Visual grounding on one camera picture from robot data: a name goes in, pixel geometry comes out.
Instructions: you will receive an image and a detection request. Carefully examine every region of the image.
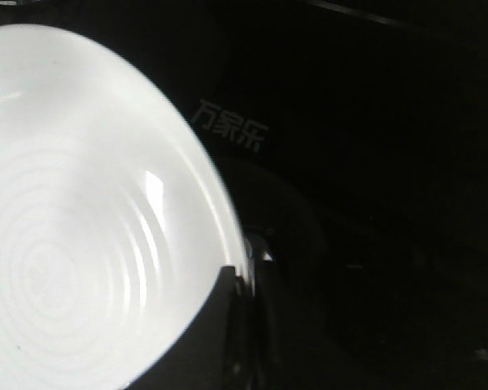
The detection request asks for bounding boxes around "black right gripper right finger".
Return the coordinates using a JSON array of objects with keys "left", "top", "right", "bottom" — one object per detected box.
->
[{"left": 227, "top": 261, "right": 333, "bottom": 389}]

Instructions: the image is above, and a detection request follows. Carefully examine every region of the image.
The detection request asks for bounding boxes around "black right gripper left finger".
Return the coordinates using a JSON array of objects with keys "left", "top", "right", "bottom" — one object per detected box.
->
[{"left": 129, "top": 266, "right": 237, "bottom": 390}]

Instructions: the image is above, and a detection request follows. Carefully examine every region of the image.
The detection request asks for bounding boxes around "white ceramic plate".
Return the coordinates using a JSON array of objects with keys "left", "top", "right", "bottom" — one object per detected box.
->
[{"left": 0, "top": 24, "right": 249, "bottom": 389}]

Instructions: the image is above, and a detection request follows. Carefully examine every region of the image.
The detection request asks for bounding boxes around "black glass cooktop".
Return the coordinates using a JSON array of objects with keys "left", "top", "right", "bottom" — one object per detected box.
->
[{"left": 0, "top": 1, "right": 488, "bottom": 389}]

